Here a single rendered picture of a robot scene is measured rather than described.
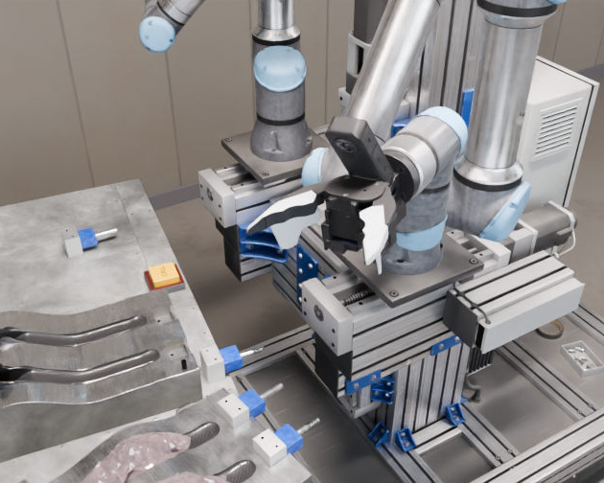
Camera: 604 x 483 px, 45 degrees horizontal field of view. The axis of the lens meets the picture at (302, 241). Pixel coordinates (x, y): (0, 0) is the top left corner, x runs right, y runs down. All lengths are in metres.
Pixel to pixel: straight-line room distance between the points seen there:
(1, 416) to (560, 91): 1.29
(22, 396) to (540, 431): 1.48
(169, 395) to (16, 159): 1.92
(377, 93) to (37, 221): 1.22
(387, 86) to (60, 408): 0.80
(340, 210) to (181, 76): 2.49
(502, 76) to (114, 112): 2.28
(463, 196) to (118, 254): 0.95
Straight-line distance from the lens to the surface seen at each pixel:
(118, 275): 1.82
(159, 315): 1.59
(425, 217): 1.01
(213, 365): 1.49
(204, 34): 3.26
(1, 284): 1.88
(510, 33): 1.15
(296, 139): 1.74
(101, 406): 1.43
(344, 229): 0.85
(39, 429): 1.44
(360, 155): 0.82
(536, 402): 2.38
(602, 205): 3.75
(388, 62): 1.10
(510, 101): 1.19
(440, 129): 0.97
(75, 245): 1.89
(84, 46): 3.10
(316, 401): 2.27
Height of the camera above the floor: 1.91
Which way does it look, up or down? 36 degrees down
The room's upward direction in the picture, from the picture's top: straight up
